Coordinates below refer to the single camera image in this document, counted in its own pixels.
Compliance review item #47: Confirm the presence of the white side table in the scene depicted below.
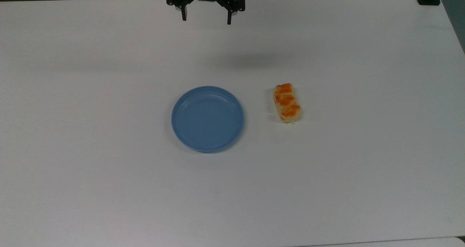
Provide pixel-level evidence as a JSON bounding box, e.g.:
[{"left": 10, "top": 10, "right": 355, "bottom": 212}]
[{"left": 302, "top": 236, "right": 465, "bottom": 247}]

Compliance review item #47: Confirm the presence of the bread with orange topping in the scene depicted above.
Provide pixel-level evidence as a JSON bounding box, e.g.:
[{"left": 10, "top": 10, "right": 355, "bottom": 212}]
[{"left": 273, "top": 83, "right": 302, "bottom": 124}]

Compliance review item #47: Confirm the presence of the blue round plate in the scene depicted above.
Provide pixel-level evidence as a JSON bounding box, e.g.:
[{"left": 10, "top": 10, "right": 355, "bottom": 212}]
[{"left": 171, "top": 86, "right": 244, "bottom": 153}]

